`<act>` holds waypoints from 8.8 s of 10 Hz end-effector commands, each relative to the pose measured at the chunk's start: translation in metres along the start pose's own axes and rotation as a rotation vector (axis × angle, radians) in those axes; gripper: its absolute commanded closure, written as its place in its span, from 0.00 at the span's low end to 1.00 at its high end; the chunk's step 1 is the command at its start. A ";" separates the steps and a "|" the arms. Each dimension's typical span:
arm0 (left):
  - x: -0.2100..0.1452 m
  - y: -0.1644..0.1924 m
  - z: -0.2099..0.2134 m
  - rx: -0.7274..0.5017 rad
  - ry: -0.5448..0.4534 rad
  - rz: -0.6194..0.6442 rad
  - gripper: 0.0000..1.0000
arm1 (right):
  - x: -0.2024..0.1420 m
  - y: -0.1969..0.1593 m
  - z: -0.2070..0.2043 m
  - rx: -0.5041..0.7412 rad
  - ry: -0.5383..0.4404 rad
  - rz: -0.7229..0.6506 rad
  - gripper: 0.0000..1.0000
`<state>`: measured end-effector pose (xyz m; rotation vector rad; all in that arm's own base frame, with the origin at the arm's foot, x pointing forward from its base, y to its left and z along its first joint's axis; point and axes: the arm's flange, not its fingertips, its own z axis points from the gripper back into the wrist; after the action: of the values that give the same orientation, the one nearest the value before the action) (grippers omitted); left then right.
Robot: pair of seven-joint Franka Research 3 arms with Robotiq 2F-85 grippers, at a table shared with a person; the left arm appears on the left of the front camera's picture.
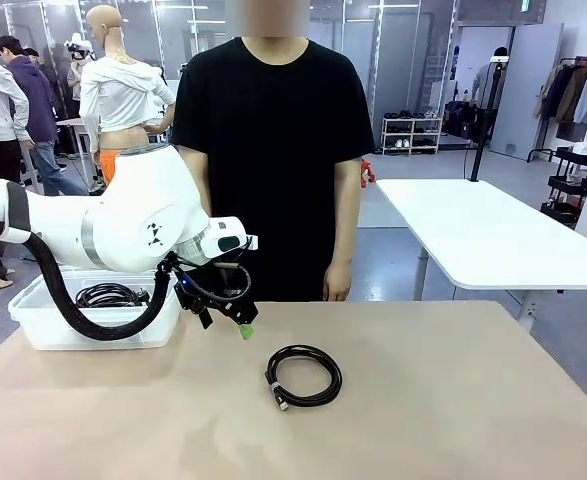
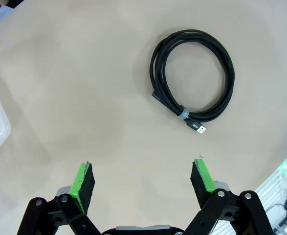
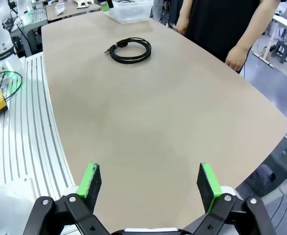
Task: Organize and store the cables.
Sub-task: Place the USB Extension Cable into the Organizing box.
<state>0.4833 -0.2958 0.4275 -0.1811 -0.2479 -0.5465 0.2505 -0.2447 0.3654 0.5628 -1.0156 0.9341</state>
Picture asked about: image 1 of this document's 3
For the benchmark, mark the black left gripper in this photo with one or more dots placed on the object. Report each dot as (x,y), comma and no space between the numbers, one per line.
(218,297)

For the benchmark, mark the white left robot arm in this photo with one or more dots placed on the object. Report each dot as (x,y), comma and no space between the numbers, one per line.
(138,210)

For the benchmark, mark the person's left forearm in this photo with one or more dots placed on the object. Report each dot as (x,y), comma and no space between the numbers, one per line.
(343,235)

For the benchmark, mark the person's left hand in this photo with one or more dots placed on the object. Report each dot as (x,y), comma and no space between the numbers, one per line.
(337,282)

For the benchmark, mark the person in black t-shirt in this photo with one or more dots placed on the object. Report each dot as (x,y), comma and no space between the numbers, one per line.
(283,150)

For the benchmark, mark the translucent white plastic bin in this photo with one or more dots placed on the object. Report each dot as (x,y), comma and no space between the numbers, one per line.
(33,325)

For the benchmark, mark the orange trousers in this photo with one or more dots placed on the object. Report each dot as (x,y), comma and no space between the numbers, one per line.
(107,162)

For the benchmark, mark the orange floor object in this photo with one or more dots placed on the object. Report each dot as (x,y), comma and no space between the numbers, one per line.
(368,172)

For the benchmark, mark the white long-sleeve shirt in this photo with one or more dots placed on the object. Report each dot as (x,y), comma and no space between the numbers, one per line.
(118,95)

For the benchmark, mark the white table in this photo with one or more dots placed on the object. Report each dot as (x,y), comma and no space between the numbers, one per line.
(473,225)

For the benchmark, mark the white shoe rack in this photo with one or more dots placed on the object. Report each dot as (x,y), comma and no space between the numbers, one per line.
(412,132)

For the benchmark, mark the black leggings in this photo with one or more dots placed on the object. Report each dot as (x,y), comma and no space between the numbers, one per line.
(3,155)

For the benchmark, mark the person in purple hoodie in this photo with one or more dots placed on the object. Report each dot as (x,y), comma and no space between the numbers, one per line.
(35,95)

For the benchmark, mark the black bags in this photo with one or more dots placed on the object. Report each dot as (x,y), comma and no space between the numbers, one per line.
(455,120)

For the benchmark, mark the tan mannequin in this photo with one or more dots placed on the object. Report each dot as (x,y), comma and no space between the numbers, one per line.
(104,22)

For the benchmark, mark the black trolley cart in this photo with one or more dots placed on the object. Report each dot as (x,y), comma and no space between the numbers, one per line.
(568,185)

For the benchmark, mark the grey partition panel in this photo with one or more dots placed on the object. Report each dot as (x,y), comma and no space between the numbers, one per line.
(528,100)

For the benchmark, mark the clothes rack with coats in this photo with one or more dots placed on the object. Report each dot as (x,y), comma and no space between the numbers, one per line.
(568,95)

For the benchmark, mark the black camera pole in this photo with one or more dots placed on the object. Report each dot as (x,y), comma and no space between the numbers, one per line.
(488,115)

